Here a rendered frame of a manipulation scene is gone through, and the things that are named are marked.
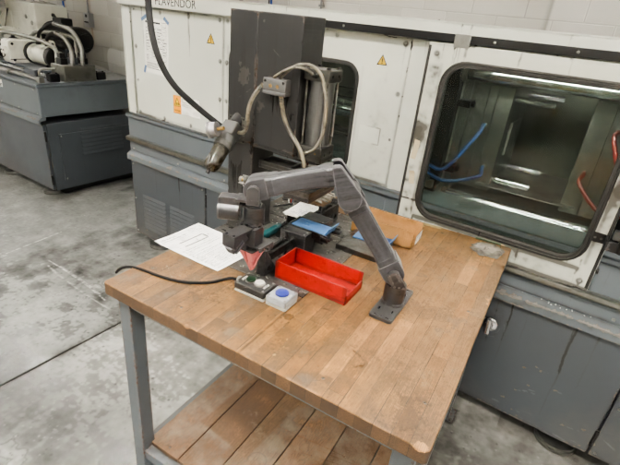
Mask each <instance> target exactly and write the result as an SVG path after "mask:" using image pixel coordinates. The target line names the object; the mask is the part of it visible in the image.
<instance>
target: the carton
mask: <svg viewBox="0 0 620 465"><path fill-rule="evenodd" d="M369 208H370V209H371V211H372V213H373V215H374V217H375V218H376V221H377V223H378V225H379V226H380V228H381V230H382V232H383V234H384V235H385V236H386V238H389V239H392V240H393V239H394V238H395V237H396V236H398V237H397V238H396V239H395V240H394V241H393V244H395V245H398V246H401V247H404V248H407V249H411V248H412V247H413V246H414V245H415V244H416V243H417V242H418V241H419V240H420V239H421V236H422V231H423V222H419V221H414V220H411V219H408V218H404V217H401V216H399V215H395V214H392V213H389V212H385V211H383V210H380V209H374V208H371V207H369Z"/></svg>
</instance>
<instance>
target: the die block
mask: <svg viewBox="0 0 620 465"><path fill-rule="evenodd" d="M289 235H290V236H293V237H294V246H293V247H291V248H289V249H288V250H287V253H288V252H290V251H291V250H293V249H294V248H295V247H298V248H301V249H303V250H305V251H308V252H311V253H312V252H313V245H314V242H315V243H318V244H324V243H323V242H321V241H319V240H317V239H314V238H312V235H311V236H309V237H308V238H306V239H303V238H300V237H297V236H294V235H292V234H289Z"/></svg>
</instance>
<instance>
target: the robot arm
mask: <svg viewBox="0 0 620 465"><path fill-rule="evenodd" d="M323 187H324V188H331V187H336V193H337V199H338V204H339V206H340V208H341V209H342V210H343V211H344V213H345V215H346V214H348V215H349V217H350V218H351V220H352V221H353V222H354V224H355V226H356V228H357V229H358V231H359V233H360V234H361V236H362V237H363V239H364V241H365V243H366V244H367V246H368V248H369V250H370V251H371V253H372V255H373V257H374V259H375V261H376V263H377V268H378V271H379V273H380V275H381V276H382V278H383V280H384V281H385V282H386V283H385V288H384V292H383V296H381V298H380V300H379V301H378V302H377V303H376V304H375V306H374V307H373V308H372V309H371V310H370V312H369V316H370V317H372V318H374V319H377V320H379V321H382V322H384V323H386V324H392V323H393V321H394V320H395V318H396V317H397V316H398V314H399V313H400V311H401V310H402V308H403V307H404V306H405V304H406V303H407V302H408V301H409V300H410V298H411V297H412V295H413V290H410V289H407V283H406V282H405V281H404V280H403V279H404V276H405V273H404V270H403V266H402V263H401V260H400V258H399V255H398V254H397V251H396V250H393V248H392V247H391V245H390V244H389V242H388V240H387V238H386V236H385V235H384V234H383V232H382V230H381V228H380V226H379V225H378V223H377V221H376V218H375V217H374V215H373V213H372V211H371V209H370V208H369V206H368V204H367V202H366V200H365V195H364V192H363V190H362V188H361V187H360V184H359V183H358V181H357V180H356V178H355V177H354V175H353V174H352V172H351V171H350V169H349V168H348V167H347V165H346V164H345V162H344V161H343V159H341V158H335V159H333V162H327V163H323V164H321V165H317V166H313V167H307V168H302V169H295V170H289V171H282V172H269V173H268V172H262V173H253V174H251V175H250V176H249V177H248V179H247V181H246V183H245V184H244V188H243V193H239V194H235V193H227V192H221V194H220V195H219V197H218V205H217V218H218V219H222V220H230V221H239V220H240V219H241V218H242V217H243V211H244V220H243V221H240V222H238V223H237V226H236V227H234V228H232V229H230V230H229V231H226V232H223V233H222V244H223V245H224V246H225V249H226V250H227V251H228V252H229V253H231V254H233V255H235V254H238V253H239V251H240V253H241V255H242V256H243V258H244V260H245V262H246V264H247V266H248V267H249V269H250V270H253V269H254V268H255V266H256V263H257V261H258V259H259V258H260V256H261V255H262V253H263V252H264V250H265V249H266V250H268V251H269V250H271V249H272V247H273V243H274V241H272V240H270V239H268V238H266V237H264V221H265V205H264V204H263V203H262V202H261V200H267V199H269V198H270V197H275V196H279V195H281V194H285V193H291V192H296V191H303V190H308V189H315V188H323Z"/></svg>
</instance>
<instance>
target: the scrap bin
mask: <svg viewBox="0 0 620 465"><path fill-rule="evenodd" d="M274 277H275V278H278V279H280V280H284V281H286V282H289V283H290V284H293V285H295V286H298V287H300V288H302V289H305V290H307V291H309V292H312V293H315V294H317V295H320V296H322V297H325V298H327V299H329V300H331V301H333V302H336V303H338V304H342V305H345V304H346V303H348V302H349V301H350V300H351V298H352V297H353V296H354V295H355V294H356V293H357V292H358V291H360V290H361V288H362V283H363V277H364V272H362V271H361V270H358V269H355V268H351V267H348V266H345V265H343V264H341V263H338V262H336V261H333V260H330V259H327V258H325V257H322V256H319V255H316V254H313V253H311V252H308V251H305V250H303V249H301V248H298V247H295V248H294V249H293V250H291V251H290V252H288V253H287V254H285V255H284V256H282V257H280V258H279V259H277V260H276V263H275V276H274Z"/></svg>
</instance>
